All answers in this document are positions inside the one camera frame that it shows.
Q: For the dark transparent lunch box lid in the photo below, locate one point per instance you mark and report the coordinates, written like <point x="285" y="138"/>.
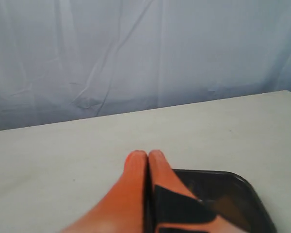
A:
<point x="229" y="195"/>

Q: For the white fabric backdrop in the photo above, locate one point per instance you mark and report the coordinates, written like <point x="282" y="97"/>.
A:
<point x="63" y="60"/>

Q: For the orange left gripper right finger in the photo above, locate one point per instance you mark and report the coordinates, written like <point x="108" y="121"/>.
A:
<point x="177" y="209"/>

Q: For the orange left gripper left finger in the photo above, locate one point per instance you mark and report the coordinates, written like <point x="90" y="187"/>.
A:
<point x="121" y="210"/>

